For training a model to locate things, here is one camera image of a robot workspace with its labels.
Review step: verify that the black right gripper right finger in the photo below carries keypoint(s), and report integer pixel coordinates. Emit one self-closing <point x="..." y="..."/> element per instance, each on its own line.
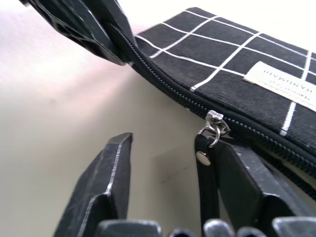
<point x="249" y="187"/>

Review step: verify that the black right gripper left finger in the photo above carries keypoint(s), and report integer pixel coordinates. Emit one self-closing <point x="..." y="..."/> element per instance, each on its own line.
<point x="103" y="177"/>

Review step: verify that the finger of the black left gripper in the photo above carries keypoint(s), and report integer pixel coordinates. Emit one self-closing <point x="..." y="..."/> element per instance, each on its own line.
<point x="118" y="22"/>
<point x="74" y="27"/>

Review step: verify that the black white-grid zipper pouch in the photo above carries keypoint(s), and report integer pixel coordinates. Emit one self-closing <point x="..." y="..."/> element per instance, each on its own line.
<point x="212" y="54"/>

